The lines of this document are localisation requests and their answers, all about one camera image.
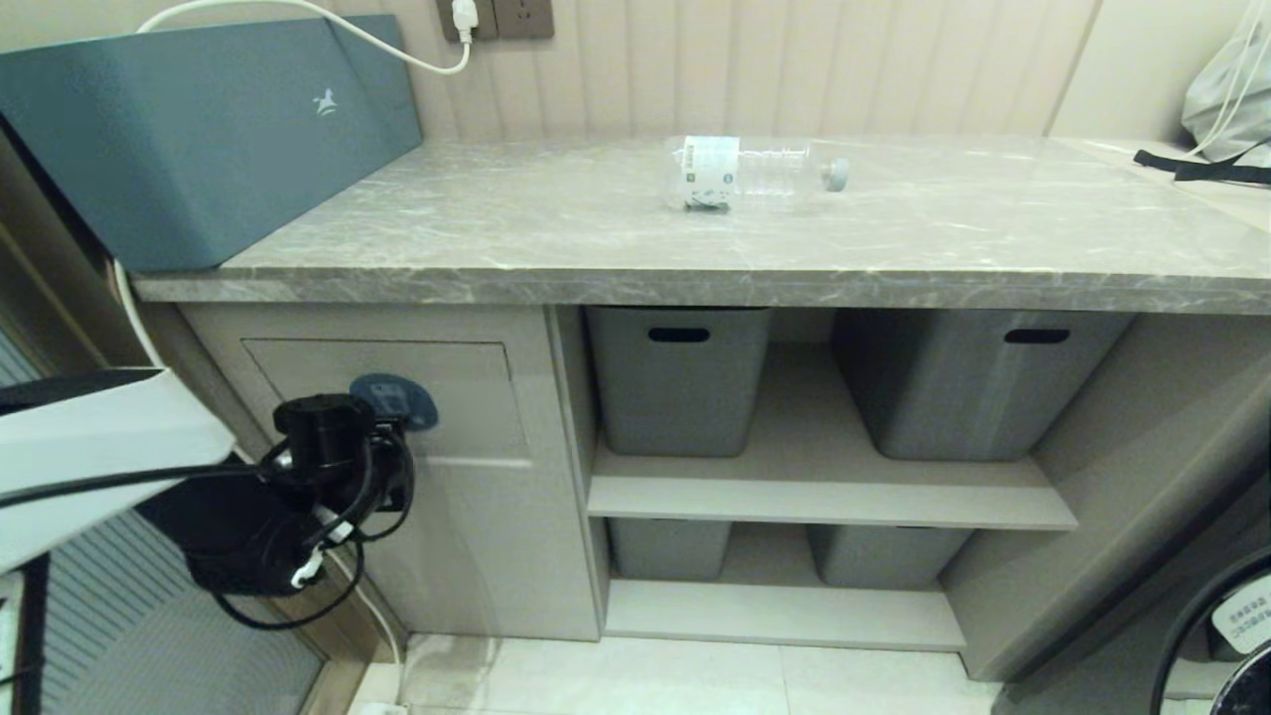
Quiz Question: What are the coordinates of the beige trash bin flap door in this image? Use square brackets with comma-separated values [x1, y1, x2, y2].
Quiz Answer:
[242, 339, 529, 460]

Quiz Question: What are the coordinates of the beige counter cabinet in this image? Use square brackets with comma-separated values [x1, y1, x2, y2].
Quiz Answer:
[134, 298, 1271, 686]

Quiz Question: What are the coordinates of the clear plastic water bottle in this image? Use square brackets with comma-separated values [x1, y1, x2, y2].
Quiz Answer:
[666, 135, 852, 213]

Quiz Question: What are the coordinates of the round blue door sticker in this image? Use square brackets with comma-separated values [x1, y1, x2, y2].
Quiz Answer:
[349, 372, 439, 433]

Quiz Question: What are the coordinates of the teal grey box appliance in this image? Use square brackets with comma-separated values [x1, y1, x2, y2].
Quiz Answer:
[0, 15, 425, 274]

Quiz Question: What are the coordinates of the ribbed glass door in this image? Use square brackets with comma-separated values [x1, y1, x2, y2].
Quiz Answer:
[0, 323, 331, 715]

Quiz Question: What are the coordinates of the grey fabric bag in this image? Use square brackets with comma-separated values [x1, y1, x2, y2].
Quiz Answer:
[1181, 18, 1271, 166]

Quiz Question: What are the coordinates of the grey storage bin with handle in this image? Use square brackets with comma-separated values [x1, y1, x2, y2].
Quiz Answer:
[831, 308, 1135, 463]
[584, 306, 774, 459]

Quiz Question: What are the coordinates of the black cable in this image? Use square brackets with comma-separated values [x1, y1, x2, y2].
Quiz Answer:
[0, 429, 418, 633]

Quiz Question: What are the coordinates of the brown wall socket panel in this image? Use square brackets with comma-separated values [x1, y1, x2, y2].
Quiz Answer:
[436, 0, 556, 43]

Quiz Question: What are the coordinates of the white floor cable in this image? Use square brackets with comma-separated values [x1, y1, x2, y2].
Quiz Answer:
[111, 258, 410, 715]

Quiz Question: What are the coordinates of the white power cable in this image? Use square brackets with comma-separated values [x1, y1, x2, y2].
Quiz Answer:
[136, 0, 474, 76]

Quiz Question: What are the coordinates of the black strap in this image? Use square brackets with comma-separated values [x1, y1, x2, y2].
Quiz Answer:
[1133, 137, 1271, 188]

